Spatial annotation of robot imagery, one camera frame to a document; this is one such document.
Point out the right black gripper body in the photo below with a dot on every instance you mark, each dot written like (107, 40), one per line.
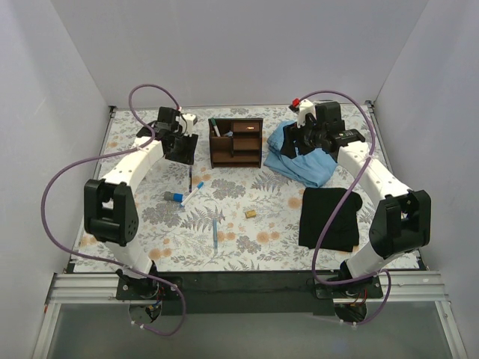
(296, 138)

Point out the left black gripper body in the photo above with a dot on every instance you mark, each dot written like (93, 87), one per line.
(183, 148)

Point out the blue capped white marker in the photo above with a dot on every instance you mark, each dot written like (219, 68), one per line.
(192, 194)

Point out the green capped white marker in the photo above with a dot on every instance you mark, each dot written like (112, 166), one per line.
(215, 127)

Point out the dark wooden desk organizer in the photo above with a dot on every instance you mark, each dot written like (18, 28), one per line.
(242, 150)

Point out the light blue pen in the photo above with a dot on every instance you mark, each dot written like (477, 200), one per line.
(215, 234)

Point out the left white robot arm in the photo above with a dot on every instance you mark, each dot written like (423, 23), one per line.
(110, 213)

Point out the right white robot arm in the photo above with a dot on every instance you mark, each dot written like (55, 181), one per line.
(401, 223)

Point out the light blue folded shorts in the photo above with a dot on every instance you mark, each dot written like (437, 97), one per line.
(313, 170)

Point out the floral patterned table mat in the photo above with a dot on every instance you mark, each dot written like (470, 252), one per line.
(181, 238)

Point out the small yellow eraser block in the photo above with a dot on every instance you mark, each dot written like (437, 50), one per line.
(250, 214)

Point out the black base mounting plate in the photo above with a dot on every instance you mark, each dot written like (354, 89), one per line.
(230, 292)

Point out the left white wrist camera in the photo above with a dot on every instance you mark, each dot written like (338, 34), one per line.
(188, 122)

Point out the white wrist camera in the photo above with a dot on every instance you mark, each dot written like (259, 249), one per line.
(188, 122)
(302, 108)

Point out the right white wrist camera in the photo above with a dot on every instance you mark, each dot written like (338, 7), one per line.
(302, 108)

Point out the aluminium frame rail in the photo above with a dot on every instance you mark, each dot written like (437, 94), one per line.
(249, 314)

